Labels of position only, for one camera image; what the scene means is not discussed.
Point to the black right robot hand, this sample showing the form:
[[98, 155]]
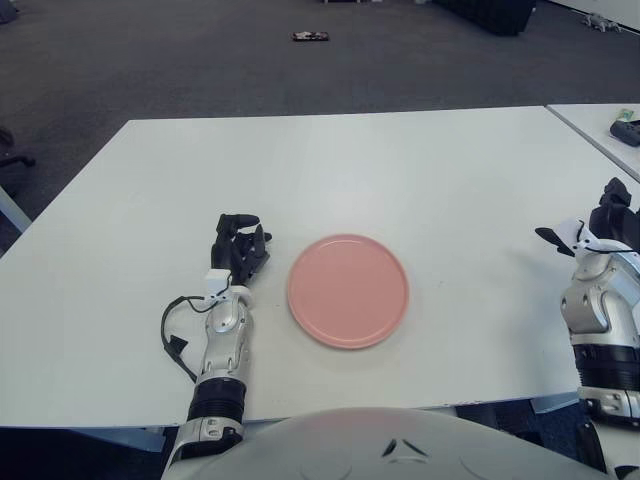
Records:
[[612, 225]]

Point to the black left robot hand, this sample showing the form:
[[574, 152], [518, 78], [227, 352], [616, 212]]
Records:
[[232, 255]]

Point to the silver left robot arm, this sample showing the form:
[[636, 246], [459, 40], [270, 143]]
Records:
[[225, 330]]

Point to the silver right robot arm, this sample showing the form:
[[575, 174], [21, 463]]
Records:
[[600, 310]]

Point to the pink round plate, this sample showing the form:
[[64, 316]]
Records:
[[348, 290]]

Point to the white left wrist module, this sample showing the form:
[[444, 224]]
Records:
[[217, 280]]

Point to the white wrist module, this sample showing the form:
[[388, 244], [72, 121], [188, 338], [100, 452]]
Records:
[[567, 232], [217, 280]]

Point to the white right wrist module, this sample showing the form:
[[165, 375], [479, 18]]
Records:
[[567, 232]]

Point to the dark grey handheld controller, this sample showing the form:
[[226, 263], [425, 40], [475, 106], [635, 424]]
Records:
[[627, 132]]

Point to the small green packet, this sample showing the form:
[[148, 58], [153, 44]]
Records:
[[626, 114]]

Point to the small grey robot dog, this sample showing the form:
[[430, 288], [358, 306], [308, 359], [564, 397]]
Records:
[[600, 22]]

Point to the white table leg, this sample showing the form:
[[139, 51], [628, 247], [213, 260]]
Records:
[[12, 210]]

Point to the small dark flat floor item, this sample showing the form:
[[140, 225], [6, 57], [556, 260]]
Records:
[[311, 36]]

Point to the black office chair base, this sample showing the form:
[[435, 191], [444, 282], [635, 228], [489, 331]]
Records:
[[15, 160]]

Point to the black box on floor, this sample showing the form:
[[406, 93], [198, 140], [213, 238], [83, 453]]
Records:
[[485, 15]]

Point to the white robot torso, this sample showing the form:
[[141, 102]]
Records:
[[390, 450]]

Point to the white table frame beam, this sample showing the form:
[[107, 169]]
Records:
[[555, 402]]

